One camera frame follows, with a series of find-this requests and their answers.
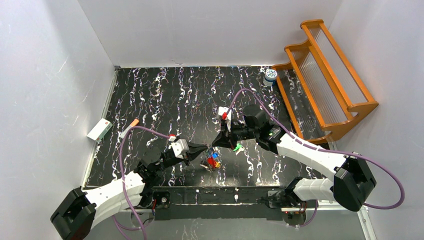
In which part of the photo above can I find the orange white marker tube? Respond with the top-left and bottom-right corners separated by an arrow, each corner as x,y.
119,118 -> 140,139

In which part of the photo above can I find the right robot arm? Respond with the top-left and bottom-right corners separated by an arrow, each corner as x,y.
212,105 -> 377,212

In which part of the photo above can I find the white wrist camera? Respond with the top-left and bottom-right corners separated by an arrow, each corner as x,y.
216,106 -> 232,131
168,134 -> 189,159

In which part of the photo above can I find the white cardboard box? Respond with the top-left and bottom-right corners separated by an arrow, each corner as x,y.
86,118 -> 113,143

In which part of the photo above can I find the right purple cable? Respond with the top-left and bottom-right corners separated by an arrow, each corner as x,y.
226,88 -> 406,229

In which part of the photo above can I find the orange wooden rack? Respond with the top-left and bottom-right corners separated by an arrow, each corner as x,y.
271,19 -> 379,142

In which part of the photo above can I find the aluminium rail frame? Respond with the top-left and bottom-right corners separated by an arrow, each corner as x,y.
61,187 -> 378,240

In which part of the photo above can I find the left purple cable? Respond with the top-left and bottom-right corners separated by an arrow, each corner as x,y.
111,125 -> 176,240

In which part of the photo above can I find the purple cable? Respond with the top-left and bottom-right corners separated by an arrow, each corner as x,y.
226,88 -> 406,229
111,125 -> 176,240

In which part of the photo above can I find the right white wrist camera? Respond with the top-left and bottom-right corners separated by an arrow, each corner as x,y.
216,106 -> 232,131

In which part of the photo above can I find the green tagged loose key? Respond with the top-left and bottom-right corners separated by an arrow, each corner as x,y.
232,143 -> 245,156

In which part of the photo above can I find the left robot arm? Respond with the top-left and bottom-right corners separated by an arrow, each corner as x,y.
50,139 -> 208,240

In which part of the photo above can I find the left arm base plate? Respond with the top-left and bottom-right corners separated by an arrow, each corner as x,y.
139,191 -> 171,210

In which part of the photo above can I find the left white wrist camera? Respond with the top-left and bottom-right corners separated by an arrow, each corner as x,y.
168,134 -> 189,159

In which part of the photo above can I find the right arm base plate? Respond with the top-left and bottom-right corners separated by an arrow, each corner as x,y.
257,190 -> 317,212

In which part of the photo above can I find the small white blue jar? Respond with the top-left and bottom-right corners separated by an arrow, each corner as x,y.
263,68 -> 278,87

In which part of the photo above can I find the keyring with coloured tags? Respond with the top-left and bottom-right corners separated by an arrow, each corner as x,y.
200,145 -> 221,172

